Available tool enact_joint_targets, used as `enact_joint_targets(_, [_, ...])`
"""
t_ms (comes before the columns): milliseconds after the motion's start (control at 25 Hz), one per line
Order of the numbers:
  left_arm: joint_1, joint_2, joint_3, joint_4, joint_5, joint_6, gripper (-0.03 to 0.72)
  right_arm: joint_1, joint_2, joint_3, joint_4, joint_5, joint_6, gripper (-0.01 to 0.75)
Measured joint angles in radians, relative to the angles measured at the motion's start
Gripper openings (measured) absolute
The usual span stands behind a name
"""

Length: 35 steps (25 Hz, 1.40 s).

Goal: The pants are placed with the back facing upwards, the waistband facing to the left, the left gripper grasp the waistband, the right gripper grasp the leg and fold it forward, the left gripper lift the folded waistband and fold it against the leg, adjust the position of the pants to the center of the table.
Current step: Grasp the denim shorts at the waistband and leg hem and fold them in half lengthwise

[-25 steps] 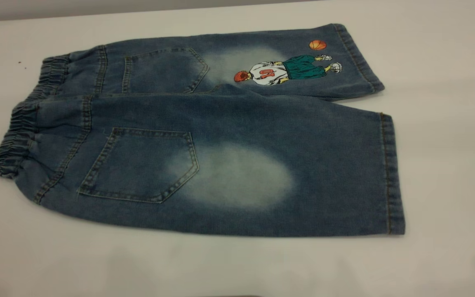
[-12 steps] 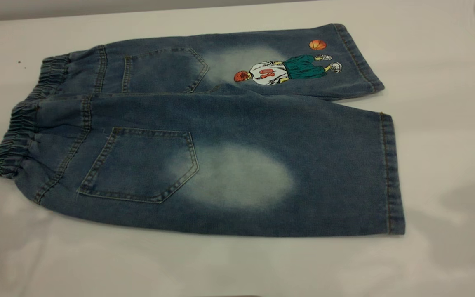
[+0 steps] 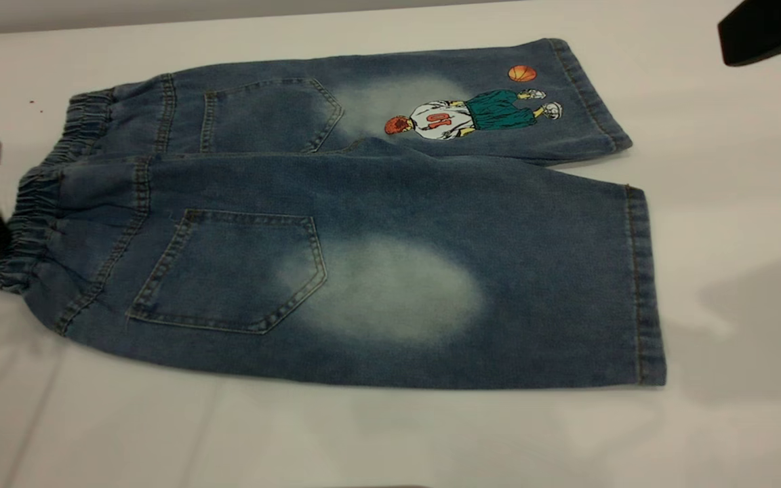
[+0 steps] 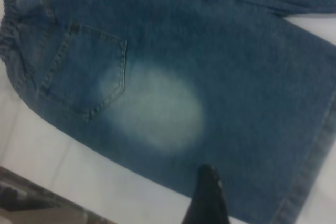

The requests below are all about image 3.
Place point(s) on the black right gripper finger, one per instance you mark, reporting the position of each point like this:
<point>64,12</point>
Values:
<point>770,30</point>

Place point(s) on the blue denim jeans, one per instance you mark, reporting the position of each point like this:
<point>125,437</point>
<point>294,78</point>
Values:
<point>390,224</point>

